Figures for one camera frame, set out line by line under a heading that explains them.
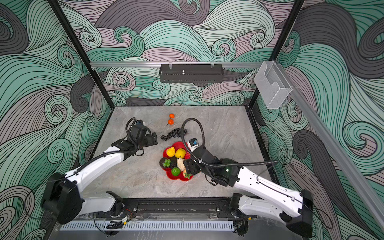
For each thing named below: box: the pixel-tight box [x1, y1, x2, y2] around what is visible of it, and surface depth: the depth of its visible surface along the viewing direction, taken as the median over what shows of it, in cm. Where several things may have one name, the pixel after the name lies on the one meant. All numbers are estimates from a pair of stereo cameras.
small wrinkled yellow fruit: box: [166, 146, 176, 157], surface depth 89 cm
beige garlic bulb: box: [177, 158, 186, 172], surface depth 84 cm
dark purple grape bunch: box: [160, 128, 188, 141], surface depth 102 cm
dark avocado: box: [170, 155, 178, 169], surface depth 86 cm
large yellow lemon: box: [175, 148, 186, 159], surface depth 89 cm
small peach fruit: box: [183, 168, 192, 179], surface depth 80 cm
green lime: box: [171, 166, 181, 177], surface depth 83 cm
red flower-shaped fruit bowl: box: [162, 141, 193, 182], surface depth 84 cm
